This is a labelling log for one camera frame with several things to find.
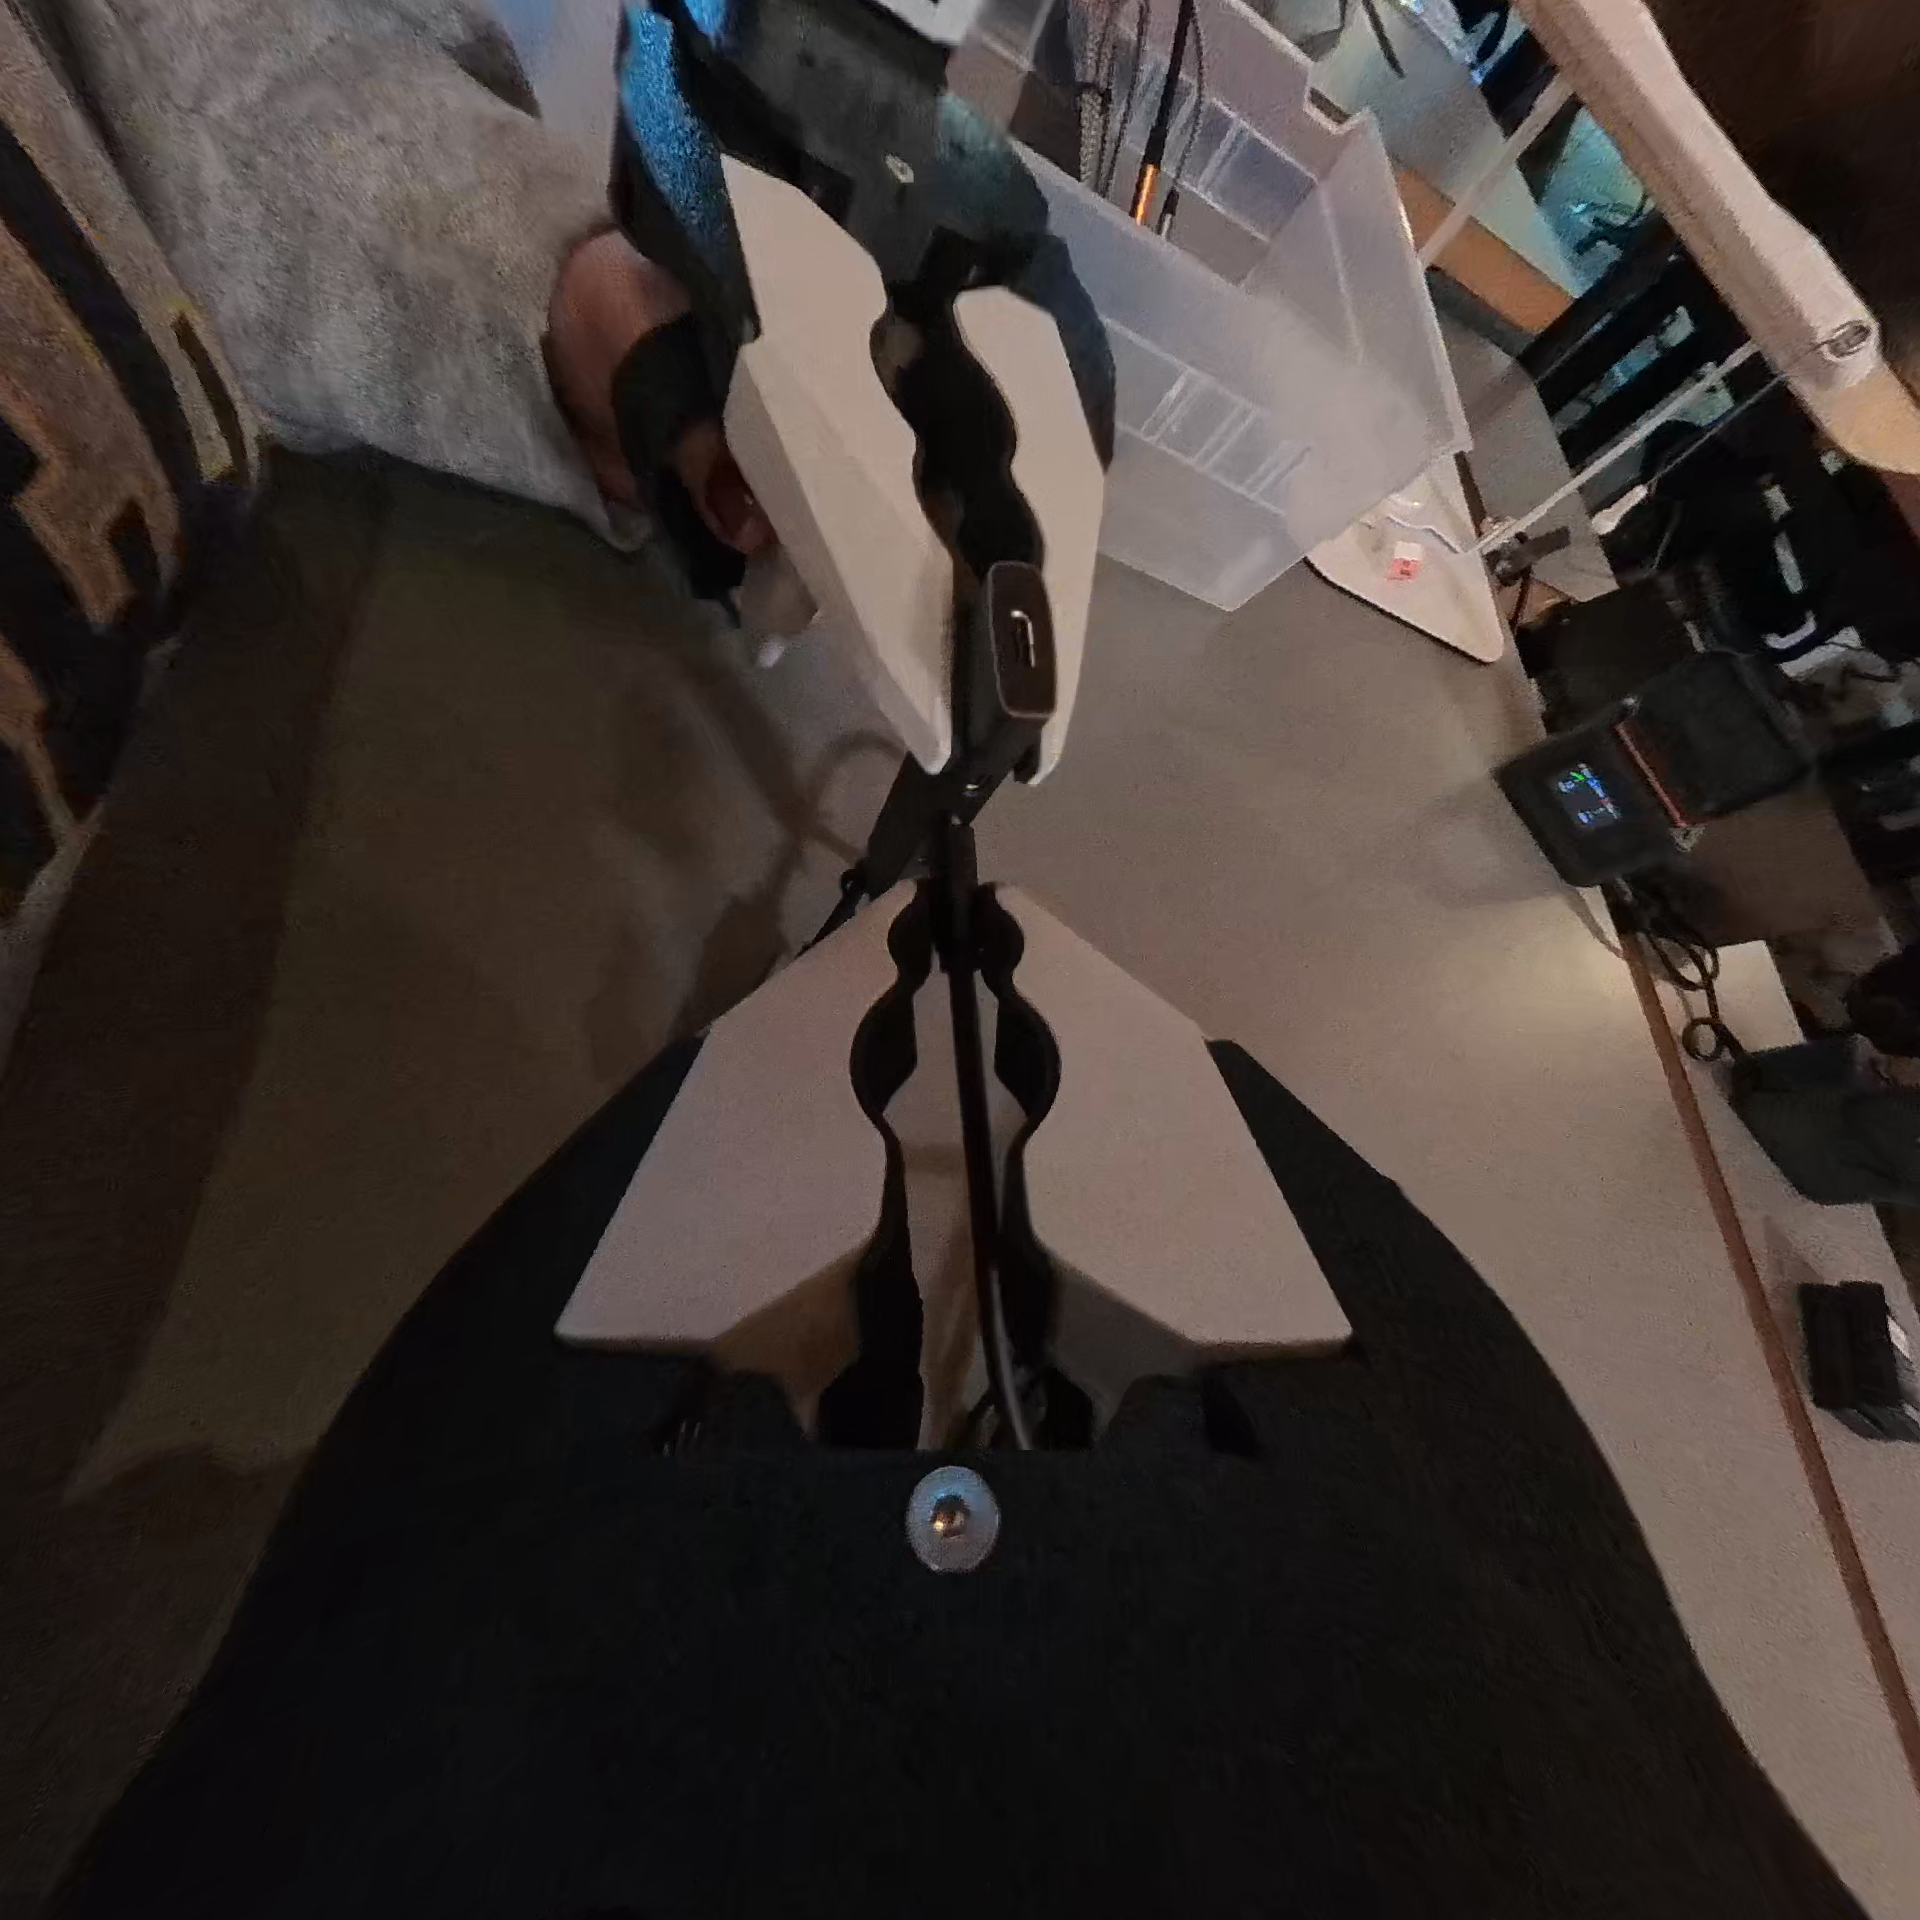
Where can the black portable power station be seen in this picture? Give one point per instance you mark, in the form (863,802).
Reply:
(1634,810)

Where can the dark grey usb-c adapter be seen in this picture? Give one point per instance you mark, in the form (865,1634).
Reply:
(990,720)

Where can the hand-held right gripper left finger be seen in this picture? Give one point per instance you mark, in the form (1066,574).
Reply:
(750,1200)

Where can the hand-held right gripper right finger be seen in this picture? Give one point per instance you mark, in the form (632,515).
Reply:
(1170,1200)

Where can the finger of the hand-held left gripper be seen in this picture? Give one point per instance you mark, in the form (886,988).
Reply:
(1066,493)
(826,450)

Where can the person's left hand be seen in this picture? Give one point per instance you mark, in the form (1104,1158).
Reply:
(593,345)

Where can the clear plastic bin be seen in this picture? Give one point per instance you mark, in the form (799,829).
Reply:
(1275,450)

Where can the small white red-topped box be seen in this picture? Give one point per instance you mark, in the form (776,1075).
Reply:
(1403,562)

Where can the white desk lamp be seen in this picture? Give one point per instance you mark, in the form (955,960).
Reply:
(1695,148)

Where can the small black box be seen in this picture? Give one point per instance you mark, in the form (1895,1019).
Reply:
(1862,1349)

